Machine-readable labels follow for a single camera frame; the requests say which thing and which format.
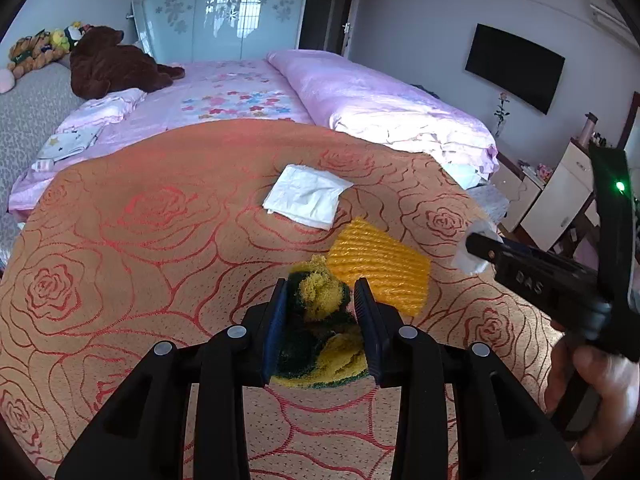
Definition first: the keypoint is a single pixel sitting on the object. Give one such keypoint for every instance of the brown braided plush toy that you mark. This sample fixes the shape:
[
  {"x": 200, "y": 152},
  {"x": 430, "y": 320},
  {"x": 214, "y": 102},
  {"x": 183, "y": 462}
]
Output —
[{"x": 35, "y": 55}]

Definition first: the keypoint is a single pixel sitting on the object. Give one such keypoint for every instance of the yellow green sponge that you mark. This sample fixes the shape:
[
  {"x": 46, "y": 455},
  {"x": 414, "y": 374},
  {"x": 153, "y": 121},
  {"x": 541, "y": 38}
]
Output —
[{"x": 315, "y": 300}]

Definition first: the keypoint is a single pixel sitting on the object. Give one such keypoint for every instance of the person's right hand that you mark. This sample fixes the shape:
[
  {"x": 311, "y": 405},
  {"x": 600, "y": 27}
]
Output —
[{"x": 610, "y": 400}]

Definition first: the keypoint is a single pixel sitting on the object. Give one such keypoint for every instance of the white air conditioner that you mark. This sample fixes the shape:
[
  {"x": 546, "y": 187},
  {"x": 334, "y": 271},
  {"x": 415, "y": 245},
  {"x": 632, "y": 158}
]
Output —
[{"x": 607, "y": 7}]

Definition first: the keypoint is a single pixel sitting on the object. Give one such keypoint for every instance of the bedroom door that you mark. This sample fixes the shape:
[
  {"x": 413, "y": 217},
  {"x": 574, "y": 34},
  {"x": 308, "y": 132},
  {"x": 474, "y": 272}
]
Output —
[{"x": 352, "y": 10}]

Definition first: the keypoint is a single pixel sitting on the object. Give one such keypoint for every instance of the white tissue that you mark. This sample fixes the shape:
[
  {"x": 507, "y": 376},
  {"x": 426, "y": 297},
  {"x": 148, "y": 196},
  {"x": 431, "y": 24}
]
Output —
[
  {"x": 472, "y": 262},
  {"x": 307, "y": 195}
]

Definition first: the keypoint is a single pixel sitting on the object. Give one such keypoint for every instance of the white dresser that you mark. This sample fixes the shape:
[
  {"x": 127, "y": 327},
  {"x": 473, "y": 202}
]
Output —
[{"x": 560, "y": 190}]

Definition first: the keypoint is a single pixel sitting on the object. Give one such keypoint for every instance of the brown teddy bear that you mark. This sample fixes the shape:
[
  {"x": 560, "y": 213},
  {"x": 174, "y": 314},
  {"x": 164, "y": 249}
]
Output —
[{"x": 115, "y": 65}]

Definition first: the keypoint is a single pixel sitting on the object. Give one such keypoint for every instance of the pink thermos bottle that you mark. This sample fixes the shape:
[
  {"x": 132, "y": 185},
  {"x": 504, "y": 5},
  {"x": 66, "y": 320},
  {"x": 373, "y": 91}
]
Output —
[{"x": 588, "y": 130}]

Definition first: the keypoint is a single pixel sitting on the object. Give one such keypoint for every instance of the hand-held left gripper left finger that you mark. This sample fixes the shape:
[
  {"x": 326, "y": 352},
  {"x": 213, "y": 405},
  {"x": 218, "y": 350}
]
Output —
[{"x": 275, "y": 330}]

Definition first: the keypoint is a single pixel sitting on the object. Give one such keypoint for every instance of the white folded tissue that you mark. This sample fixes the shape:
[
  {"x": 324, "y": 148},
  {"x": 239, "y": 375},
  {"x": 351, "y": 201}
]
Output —
[{"x": 307, "y": 195}]

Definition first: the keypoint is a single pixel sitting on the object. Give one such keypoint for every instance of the yellow corrugated sponge cloth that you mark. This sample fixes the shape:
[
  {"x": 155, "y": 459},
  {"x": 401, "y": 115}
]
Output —
[{"x": 385, "y": 265}]

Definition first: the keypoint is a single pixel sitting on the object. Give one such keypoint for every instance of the pink quilt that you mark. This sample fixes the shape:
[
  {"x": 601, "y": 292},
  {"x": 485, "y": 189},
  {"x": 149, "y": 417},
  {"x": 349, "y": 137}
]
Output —
[{"x": 380, "y": 100}]

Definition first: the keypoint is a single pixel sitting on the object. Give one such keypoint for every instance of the grey headboard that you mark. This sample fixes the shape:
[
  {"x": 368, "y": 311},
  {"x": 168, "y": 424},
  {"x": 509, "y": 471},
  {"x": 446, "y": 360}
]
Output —
[{"x": 30, "y": 105}]

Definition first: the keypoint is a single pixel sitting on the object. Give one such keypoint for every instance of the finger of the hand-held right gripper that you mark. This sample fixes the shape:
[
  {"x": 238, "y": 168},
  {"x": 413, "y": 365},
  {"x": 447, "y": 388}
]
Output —
[
  {"x": 482, "y": 247},
  {"x": 520, "y": 246}
]

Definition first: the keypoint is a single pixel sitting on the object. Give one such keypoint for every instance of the white star-printed cloth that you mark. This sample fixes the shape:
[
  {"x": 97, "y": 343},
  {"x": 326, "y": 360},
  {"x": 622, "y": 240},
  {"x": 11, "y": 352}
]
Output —
[{"x": 70, "y": 144}]

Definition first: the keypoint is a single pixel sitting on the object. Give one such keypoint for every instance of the brown framed mirror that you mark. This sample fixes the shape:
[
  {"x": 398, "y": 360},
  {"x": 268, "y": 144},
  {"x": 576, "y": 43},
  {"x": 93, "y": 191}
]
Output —
[{"x": 634, "y": 125}]

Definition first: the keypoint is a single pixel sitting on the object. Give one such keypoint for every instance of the white nightstand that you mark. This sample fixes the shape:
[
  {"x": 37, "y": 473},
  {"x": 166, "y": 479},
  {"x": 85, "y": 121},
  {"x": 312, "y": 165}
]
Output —
[{"x": 515, "y": 195}]

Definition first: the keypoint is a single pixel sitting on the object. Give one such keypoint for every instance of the pink pillow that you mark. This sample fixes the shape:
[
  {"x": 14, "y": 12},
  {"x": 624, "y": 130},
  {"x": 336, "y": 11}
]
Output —
[{"x": 110, "y": 107}]

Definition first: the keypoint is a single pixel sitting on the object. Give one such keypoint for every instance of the yellow green plush toy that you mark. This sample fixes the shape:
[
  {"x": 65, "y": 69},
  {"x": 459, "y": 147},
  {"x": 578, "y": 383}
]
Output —
[{"x": 67, "y": 37}]

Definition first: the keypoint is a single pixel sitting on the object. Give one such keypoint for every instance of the artificial rose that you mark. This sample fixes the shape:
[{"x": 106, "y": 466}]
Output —
[{"x": 501, "y": 112}]

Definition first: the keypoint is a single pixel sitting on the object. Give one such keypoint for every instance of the glossy floral wardrobe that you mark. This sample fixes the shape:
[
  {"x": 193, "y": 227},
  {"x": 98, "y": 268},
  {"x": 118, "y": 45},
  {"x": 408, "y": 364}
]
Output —
[{"x": 225, "y": 5}]

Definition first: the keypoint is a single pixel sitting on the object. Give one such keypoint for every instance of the black wall television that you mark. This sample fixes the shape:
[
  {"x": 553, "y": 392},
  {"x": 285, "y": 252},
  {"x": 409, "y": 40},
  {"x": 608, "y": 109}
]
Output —
[{"x": 515, "y": 67}]

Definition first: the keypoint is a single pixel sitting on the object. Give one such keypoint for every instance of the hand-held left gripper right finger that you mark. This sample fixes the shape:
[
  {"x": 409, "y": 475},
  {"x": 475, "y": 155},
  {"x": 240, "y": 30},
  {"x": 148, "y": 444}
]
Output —
[{"x": 367, "y": 330}]

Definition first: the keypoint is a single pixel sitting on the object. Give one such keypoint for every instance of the orange rose bedspread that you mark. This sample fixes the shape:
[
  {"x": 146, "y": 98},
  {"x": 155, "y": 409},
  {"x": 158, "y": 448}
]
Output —
[{"x": 150, "y": 260}]

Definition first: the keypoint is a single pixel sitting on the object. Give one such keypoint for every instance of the pink floral bed sheet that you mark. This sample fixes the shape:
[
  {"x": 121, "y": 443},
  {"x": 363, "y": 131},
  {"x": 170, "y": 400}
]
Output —
[{"x": 225, "y": 85}]

